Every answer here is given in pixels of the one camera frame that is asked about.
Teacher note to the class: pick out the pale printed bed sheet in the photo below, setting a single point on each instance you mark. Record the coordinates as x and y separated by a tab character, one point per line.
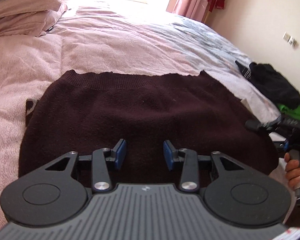
202	37

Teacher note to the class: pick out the person's right hand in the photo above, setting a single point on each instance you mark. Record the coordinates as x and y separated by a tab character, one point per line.
293	172

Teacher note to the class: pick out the pale pink textured blanket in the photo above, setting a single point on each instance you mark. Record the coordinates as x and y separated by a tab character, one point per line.
102	47

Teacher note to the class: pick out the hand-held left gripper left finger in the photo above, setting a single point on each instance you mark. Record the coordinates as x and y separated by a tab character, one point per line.
121	153

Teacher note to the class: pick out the white wall socket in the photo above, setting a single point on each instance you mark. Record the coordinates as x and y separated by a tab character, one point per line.
290	38

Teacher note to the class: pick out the black white striped cloth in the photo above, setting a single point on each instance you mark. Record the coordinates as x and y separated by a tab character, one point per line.
243	71

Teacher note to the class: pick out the black garment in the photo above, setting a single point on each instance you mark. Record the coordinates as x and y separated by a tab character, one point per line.
275	85

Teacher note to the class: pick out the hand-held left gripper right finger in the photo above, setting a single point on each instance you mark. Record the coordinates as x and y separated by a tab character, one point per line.
168	153

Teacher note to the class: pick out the green garment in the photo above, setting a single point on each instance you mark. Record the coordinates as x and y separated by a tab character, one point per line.
296	112

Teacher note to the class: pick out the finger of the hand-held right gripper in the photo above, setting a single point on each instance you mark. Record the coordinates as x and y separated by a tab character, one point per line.
285	145
258	126

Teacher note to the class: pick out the maroon knit sweater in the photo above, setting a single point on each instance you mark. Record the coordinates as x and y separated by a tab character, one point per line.
145	110

